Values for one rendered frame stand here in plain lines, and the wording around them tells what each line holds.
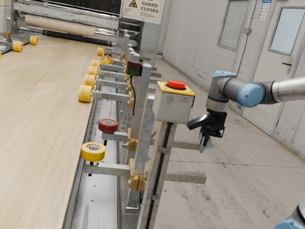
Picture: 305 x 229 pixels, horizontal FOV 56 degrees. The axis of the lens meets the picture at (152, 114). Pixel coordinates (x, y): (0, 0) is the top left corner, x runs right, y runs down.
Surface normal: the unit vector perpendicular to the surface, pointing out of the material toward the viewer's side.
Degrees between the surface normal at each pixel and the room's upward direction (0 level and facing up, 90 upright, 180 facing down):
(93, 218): 0
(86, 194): 0
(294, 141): 90
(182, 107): 90
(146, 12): 90
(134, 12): 90
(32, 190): 0
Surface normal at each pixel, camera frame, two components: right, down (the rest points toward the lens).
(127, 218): 0.18, -0.93
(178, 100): 0.12, 0.34
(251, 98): 0.44, 0.36
